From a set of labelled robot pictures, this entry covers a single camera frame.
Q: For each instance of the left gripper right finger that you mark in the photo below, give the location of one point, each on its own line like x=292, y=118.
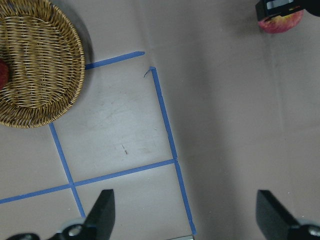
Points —
x=277, y=223

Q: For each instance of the red yellow streaked apple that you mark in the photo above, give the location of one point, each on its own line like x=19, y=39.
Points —
x=280, y=24

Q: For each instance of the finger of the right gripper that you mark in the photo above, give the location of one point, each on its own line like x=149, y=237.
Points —
x=272, y=8

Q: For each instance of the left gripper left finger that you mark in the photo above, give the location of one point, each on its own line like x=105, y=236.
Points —
x=99, y=223

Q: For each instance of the woven wicker basket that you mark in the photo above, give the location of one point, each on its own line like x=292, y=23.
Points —
x=46, y=63

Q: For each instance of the dark red basket apple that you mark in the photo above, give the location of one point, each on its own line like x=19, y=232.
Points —
x=4, y=74

